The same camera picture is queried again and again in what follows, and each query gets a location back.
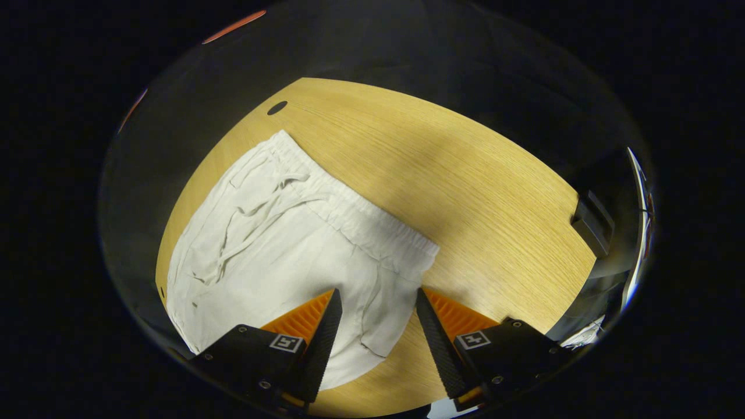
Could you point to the black table clamp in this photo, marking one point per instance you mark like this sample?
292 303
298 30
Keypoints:
593 227

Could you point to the white jeans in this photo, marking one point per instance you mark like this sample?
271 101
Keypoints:
279 262

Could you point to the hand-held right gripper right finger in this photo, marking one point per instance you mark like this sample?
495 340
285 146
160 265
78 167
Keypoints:
439 349

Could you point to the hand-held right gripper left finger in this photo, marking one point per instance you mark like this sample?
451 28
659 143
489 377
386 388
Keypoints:
320 343

